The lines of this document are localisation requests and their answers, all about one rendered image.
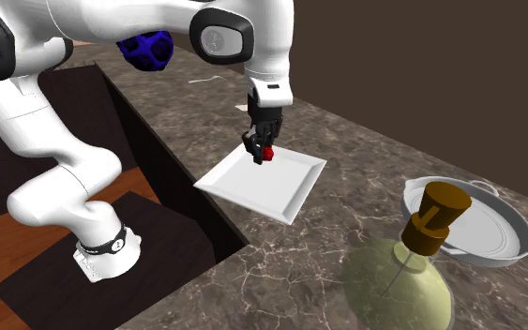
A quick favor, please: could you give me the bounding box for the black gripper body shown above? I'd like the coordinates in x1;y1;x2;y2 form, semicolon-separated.
246;89;284;138

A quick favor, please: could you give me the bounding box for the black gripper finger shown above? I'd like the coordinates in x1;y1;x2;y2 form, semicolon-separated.
241;124;276;166

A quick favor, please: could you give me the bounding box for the white square plate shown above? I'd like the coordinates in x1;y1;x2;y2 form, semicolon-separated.
192;142;328;226

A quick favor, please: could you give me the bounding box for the blue perforated ball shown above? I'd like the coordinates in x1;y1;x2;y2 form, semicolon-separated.
115;30;175;73

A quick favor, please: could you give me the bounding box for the green bottle with brown pump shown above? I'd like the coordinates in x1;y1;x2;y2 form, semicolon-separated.
339;180;474;330

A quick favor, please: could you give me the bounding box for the dark robot stand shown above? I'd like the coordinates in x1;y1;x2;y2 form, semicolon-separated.
0;190;219;330

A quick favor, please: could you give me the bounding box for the grey round pan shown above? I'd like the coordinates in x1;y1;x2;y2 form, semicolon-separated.
400;175;528;268

